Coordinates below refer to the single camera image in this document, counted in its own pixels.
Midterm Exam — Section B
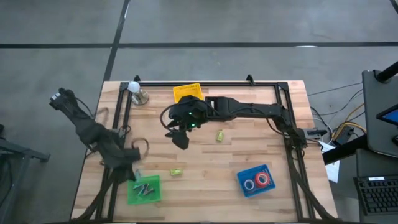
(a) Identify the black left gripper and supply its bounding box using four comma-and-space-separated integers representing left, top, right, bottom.
104, 148, 141, 184

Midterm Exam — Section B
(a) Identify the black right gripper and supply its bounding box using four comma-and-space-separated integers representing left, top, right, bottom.
164, 95, 209, 151

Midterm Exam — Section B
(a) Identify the red tape roll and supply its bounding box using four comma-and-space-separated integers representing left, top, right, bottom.
254, 172, 270, 187

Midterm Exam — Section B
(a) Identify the green plastic basket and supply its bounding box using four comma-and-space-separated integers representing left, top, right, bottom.
126, 175, 162, 206

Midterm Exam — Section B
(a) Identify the yellow plastic basket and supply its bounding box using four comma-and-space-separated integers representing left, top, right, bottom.
172, 83, 205, 103

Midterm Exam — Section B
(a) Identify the white bulb on brass stand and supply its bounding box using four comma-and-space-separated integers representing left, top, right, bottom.
127, 80, 150, 106

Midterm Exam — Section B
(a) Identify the blue plastic basket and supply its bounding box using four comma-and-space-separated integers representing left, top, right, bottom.
236, 164, 277, 198

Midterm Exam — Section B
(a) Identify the grey metal stand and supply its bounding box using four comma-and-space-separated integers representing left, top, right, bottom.
0, 124, 50, 224

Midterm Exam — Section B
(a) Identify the white paper sheet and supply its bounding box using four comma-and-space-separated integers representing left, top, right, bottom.
318, 140, 341, 184

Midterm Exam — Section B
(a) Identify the black desk beam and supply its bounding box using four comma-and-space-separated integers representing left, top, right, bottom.
322, 133, 369, 166

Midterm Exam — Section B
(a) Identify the grey side desk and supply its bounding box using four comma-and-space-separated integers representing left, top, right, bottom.
362, 68, 398, 158

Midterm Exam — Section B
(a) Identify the black laptop keyboard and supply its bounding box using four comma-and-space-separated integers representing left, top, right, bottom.
353, 174, 398, 216

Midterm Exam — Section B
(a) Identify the tablet with blue screen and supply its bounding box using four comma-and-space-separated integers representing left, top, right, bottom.
376, 104, 398, 127

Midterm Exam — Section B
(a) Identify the black pole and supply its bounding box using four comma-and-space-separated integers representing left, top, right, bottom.
374, 60, 398, 84

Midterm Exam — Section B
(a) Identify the black table frame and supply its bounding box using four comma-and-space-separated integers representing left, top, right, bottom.
70, 81, 340, 223

